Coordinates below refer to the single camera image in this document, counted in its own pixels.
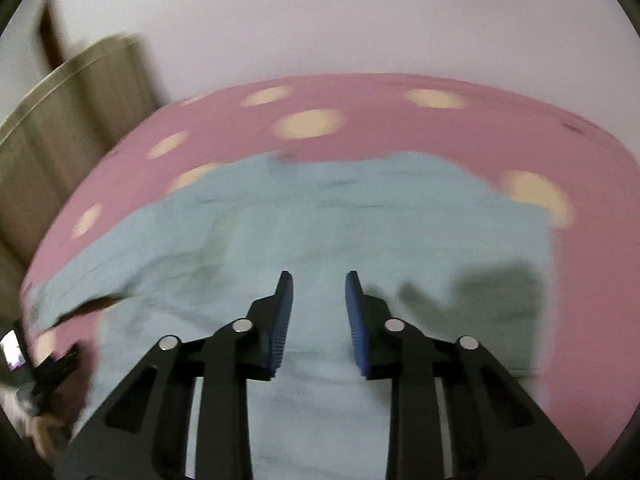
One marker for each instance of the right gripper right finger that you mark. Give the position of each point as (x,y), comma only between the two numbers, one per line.
(497,430)

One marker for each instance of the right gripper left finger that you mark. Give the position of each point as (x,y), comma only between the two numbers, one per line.
(141,430)

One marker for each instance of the light blue puffer jacket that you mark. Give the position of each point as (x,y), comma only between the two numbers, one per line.
(446,252)

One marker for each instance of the person's left hand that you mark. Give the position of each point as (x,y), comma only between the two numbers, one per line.
(51,430)

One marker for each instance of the striped brown curtain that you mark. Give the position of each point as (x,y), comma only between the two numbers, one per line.
(56,136)

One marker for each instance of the pink dotted bed sheet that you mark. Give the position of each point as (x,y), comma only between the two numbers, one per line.
(585,370)

